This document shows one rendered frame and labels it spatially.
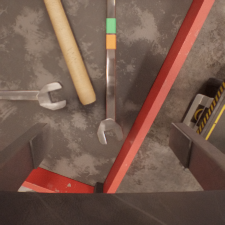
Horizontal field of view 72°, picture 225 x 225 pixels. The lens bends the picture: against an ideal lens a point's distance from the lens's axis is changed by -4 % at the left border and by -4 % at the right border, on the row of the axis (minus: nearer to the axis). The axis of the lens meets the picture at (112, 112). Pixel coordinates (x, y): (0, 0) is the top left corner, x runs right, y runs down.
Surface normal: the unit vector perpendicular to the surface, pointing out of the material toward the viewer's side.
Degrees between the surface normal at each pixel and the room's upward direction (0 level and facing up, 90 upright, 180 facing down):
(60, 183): 90
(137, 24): 0
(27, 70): 0
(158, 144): 0
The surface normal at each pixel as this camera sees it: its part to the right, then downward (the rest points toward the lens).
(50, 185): 0.40, -0.88
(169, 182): 0.01, 0.27
